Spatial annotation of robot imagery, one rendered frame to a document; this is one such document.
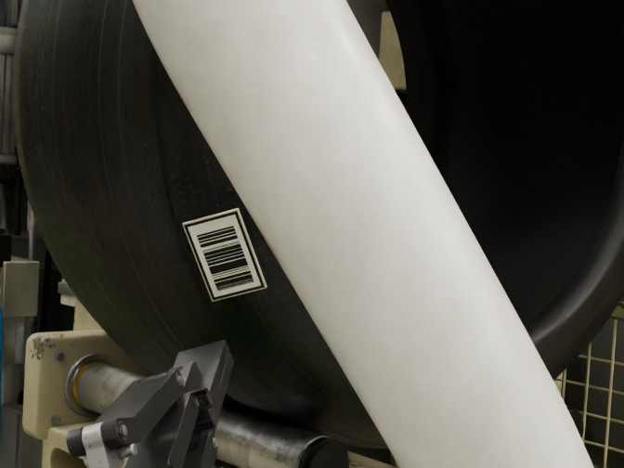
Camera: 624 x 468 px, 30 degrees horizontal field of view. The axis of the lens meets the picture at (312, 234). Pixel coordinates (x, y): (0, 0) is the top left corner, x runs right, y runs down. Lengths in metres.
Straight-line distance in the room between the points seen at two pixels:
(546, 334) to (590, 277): 0.08
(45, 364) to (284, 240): 0.78
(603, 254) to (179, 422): 0.55
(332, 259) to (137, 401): 0.24
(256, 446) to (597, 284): 0.34
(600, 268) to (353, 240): 0.72
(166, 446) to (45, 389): 0.55
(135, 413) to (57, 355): 0.57
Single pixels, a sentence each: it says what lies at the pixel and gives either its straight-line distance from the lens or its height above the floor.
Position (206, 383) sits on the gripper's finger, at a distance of 0.64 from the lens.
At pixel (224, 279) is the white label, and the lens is 0.79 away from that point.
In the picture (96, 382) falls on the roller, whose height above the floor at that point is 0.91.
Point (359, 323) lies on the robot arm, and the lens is 0.34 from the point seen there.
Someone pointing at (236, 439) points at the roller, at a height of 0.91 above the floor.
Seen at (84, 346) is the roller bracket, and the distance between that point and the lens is 1.12.
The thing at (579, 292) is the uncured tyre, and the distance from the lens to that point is 1.03.
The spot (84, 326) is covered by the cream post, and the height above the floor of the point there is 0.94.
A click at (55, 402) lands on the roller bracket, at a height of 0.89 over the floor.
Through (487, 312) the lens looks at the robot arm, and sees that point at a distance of 0.34.
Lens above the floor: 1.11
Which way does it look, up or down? 3 degrees down
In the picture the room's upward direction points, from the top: 3 degrees clockwise
